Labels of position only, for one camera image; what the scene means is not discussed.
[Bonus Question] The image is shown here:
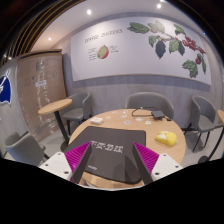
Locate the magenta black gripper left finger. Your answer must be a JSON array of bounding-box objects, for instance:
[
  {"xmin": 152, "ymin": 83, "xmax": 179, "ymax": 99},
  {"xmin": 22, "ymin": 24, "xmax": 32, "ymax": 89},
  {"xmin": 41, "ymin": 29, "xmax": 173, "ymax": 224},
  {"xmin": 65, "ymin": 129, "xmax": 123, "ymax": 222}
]
[{"xmin": 65, "ymin": 142, "xmax": 92, "ymax": 184}]

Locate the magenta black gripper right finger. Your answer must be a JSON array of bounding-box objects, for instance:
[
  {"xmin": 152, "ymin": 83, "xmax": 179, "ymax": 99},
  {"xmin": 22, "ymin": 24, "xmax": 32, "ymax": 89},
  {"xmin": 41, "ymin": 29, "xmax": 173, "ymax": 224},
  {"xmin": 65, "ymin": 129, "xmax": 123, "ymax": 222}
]
[{"xmin": 132, "ymin": 142, "xmax": 159, "ymax": 185}]

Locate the black mouse pad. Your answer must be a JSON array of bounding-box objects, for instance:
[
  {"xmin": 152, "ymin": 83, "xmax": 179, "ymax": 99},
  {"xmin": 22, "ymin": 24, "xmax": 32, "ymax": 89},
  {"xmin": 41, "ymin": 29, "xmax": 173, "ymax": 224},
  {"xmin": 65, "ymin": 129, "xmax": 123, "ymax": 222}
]
[{"xmin": 65, "ymin": 126, "xmax": 146, "ymax": 184}]

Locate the white tissue pack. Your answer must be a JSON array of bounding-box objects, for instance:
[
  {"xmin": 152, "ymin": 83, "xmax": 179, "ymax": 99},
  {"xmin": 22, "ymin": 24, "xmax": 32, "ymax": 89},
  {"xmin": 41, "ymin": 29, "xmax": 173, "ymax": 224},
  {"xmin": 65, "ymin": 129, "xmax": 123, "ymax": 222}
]
[{"xmin": 90, "ymin": 117, "xmax": 104, "ymax": 125}]

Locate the black power adapter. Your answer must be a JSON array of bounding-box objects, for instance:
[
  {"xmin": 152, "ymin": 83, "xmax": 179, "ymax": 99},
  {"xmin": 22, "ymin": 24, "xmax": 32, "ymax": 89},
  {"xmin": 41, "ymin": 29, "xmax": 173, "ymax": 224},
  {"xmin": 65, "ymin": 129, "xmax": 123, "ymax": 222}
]
[{"xmin": 152, "ymin": 111, "xmax": 165, "ymax": 119}]

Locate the grey chair left back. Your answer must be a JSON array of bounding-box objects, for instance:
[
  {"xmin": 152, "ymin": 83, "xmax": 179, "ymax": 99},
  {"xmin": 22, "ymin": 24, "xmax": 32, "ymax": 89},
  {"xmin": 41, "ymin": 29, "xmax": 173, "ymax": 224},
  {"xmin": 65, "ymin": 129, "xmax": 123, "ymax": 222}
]
[{"xmin": 62, "ymin": 92, "xmax": 92, "ymax": 127}]

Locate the grey chair near left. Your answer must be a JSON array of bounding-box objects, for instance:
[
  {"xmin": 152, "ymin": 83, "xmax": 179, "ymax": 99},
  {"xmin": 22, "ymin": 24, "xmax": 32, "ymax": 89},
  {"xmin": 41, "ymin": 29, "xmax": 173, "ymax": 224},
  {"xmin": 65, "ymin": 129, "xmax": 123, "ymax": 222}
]
[{"xmin": 4, "ymin": 132, "xmax": 49, "ymax": 166}]

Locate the small round wooden side table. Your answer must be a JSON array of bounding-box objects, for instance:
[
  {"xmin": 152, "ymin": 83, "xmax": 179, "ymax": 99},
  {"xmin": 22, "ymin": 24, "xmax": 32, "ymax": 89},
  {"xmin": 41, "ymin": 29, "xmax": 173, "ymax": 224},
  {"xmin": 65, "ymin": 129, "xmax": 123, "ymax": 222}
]
[{"xmin": 38, "ymin": 99, "xmax": 72, "ymax": 151}]

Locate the grey chair behind table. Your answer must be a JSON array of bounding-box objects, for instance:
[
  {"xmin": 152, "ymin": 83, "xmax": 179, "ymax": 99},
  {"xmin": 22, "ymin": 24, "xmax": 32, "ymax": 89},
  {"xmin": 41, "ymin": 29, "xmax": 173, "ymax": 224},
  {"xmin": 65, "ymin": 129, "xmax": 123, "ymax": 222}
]
[{"xmin": 125, "ymin": 92, "xmax": 174, "ymax": 119}]

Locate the grey chair right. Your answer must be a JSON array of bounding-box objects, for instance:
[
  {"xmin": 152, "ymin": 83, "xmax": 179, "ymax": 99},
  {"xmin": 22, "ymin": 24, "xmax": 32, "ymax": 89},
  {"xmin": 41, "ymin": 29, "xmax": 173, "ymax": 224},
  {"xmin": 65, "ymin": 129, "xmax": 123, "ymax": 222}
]
[{"xmin": 183, "ymin": 95, "xmax": 217, "ymax": 149}]

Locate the black cable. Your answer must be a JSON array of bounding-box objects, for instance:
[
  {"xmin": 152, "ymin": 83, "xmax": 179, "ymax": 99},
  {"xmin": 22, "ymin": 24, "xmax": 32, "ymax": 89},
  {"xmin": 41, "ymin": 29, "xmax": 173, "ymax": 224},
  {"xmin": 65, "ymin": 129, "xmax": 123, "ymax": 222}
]
[{"xmin": 131, "ymin": 106, "xmax": 173, "ymax": 122}]

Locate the wooden wall panel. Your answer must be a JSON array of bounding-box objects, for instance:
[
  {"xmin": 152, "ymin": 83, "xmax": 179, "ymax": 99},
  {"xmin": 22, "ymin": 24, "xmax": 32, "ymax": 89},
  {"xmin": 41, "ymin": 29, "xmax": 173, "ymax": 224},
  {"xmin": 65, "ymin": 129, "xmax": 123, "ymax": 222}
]
[{"xmin": 17, "ymin": 50, "xmax": 66, "ymax": 142}]

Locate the blue wall poster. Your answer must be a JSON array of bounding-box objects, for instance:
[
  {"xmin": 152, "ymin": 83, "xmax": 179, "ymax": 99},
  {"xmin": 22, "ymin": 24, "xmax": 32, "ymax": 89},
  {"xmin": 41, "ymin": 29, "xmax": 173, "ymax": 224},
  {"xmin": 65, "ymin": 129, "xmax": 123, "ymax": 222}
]
[{"xmin": 0, "ymin": 70, "xmax": 12, "ymax": 104}]

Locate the coffee cherries wall mural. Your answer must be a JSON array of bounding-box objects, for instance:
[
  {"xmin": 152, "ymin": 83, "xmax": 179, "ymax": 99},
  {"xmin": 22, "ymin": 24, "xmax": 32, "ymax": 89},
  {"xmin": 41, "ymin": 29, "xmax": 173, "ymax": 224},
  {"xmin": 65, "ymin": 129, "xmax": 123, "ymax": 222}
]
[{"xmin": 71, "ymin": 17, "xmax": 211, "ymax": 85}]

